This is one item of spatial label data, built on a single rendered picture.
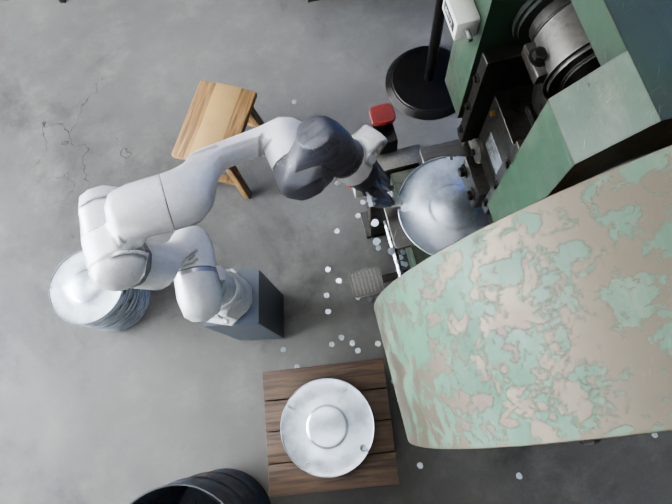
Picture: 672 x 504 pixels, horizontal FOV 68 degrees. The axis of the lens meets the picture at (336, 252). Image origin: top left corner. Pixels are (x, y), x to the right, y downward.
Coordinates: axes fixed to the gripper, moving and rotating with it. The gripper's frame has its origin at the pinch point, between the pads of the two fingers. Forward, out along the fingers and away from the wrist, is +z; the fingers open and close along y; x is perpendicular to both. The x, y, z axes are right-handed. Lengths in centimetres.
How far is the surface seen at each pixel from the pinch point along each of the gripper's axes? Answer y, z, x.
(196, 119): -57, 18, -86
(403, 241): 9.1, 6.9, -0.1
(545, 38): -2, -42, 41
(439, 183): -6.4, 10.7, 9.3
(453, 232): 7.4, 11.3, 11.8
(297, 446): 62, 30, -46
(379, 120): -27.2, 6.7, -5.3
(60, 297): 10, 6, -137
